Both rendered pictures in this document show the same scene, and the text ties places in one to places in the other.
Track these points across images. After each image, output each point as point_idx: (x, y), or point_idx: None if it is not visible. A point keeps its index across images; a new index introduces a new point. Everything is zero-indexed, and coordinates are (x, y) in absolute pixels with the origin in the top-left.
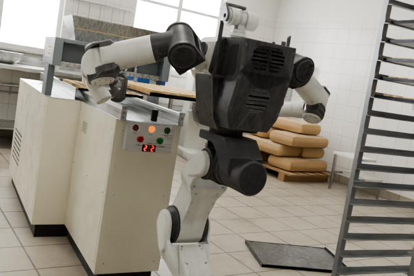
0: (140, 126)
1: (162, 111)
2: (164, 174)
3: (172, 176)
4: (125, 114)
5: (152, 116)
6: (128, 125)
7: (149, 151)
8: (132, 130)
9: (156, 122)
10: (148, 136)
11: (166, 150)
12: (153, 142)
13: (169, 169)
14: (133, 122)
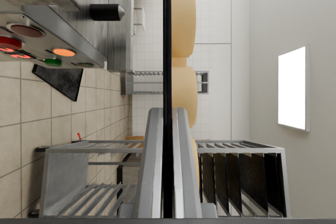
0: (45, 37)
1: None
2: (3, 56)
3: (15, 61)
4: (36, 0)
5: (100, 13)
6: (7, 13)
7: (5, 53)
8: (5, 23)
9: (92, 31)
10: (38, 49)
11: (48, 66)
12: (37, 55)
13: (21, 59)
14: (38, 25)
